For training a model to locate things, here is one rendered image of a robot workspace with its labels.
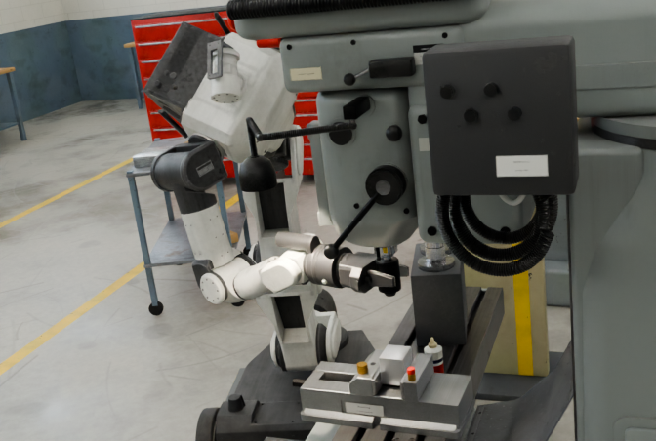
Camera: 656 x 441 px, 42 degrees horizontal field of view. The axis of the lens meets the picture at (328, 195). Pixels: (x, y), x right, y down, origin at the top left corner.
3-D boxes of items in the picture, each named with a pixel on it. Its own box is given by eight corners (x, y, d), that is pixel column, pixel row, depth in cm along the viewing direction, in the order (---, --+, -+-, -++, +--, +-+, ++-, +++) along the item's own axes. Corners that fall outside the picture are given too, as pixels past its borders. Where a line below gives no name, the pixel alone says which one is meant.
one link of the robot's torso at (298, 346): (279, 348, 276) (251, 232, 250) (340, 345, 273) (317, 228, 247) (273, 384, 264) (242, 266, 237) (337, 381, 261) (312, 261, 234)
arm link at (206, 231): (194, 303, 204) (166, 217, 199) (232, 281, 213) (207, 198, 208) (225, 305, 196) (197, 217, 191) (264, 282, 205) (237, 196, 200)
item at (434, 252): (447, 261, 203) (445, 239, 201) (428, 264, 202) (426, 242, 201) (443, 255, 207) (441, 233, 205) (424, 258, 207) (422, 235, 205)
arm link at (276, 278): (301, 283, 178) (266, 299, 188) (323, 260, 184) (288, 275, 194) (282, 259, 177) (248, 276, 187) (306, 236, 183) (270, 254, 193)
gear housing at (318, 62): (282, 95, 153) (274, 39, 150) (327, 70, 174) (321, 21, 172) (466, 85, 141) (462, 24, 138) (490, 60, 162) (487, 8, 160)
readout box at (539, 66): (430, 199, 122) (418, 54, 116) (443, 180, 130) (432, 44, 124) (574, 198, 114) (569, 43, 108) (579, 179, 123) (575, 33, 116)
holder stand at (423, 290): (416, 346, 206) (409, 270, 200) (421, 307, 227) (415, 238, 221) (466, 344, 204) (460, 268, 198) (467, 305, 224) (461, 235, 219)
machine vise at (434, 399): (299, 420, 180) (293, 374, 177) (325, 384, 193) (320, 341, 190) (460, 439, 167) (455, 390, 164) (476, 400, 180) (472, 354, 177)
